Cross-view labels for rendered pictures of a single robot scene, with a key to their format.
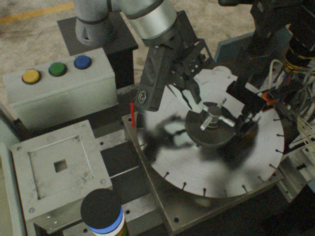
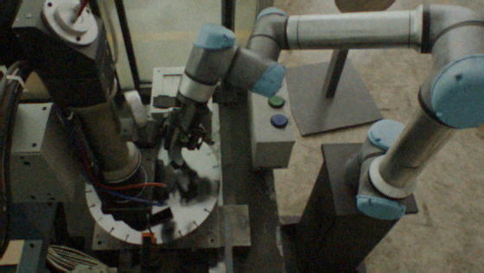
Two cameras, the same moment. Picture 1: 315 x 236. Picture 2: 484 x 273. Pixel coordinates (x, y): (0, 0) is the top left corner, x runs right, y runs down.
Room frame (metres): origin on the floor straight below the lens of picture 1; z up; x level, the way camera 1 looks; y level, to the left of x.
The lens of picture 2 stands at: (0.68, -0.49, 1.83)
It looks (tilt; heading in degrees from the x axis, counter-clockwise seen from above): 54 degrees down; 116
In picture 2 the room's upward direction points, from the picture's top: straight up
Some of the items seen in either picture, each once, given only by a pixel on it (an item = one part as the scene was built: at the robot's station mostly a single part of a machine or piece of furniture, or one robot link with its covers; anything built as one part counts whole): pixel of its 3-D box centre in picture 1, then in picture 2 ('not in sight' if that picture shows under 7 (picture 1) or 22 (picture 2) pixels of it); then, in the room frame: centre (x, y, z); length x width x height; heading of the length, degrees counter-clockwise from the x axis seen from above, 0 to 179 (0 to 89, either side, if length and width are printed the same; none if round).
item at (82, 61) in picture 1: (82, 62); (278, 121); (0.53, 0.22, 0.90); 0.04 x 0.04 x 0.02
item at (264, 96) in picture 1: (278, 98); (148, 257); (0.41, -0.29, 0.95); 0.10 x 0.03 x 0.07; 118
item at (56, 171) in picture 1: (68, 177); (183, 104); (0.22, 0.21, 0.82); 0.18 x 0.18 x 0.15; 28
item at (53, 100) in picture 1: (65, 91); (269, 117); (0.48, 0.27, 0.82); 0.28 x 0.11 x 0.15; 118
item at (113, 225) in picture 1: (102, 210); not in sight; (0.08, 0.06, 1.14); 0.05 x 0.04 x 0.03; 28
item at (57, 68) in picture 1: (57, 70); (276, 102); (0.50, 0.28, 0.90); 0.04 x 0.04 x 0.02
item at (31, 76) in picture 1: (31, 77); not in sight; (0.46, 0.34, 0.90); 0.04 x 0.04 x 0.02
